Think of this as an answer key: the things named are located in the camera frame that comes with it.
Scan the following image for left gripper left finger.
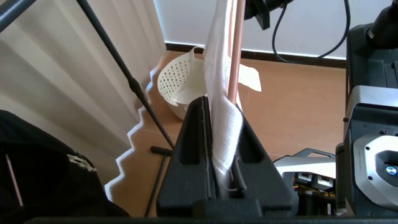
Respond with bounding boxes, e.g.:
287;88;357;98
156;95;218;218

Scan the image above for white laundry basket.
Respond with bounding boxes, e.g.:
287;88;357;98
157;46;233;121

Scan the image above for beige curtain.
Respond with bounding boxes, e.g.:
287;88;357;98
0;0;167;200

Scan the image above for black shorts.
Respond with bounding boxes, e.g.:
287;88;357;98
0;109;131;218

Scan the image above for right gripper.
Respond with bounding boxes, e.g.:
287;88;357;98
244;0;295;31

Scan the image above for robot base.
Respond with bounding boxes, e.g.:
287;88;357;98
272;0;398;218

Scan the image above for black clothes rack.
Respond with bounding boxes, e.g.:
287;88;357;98
0;0;175;218

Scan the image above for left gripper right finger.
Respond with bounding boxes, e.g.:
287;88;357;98
231;105;299;217

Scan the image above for white garment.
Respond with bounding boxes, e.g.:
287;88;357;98
203;0;262;191

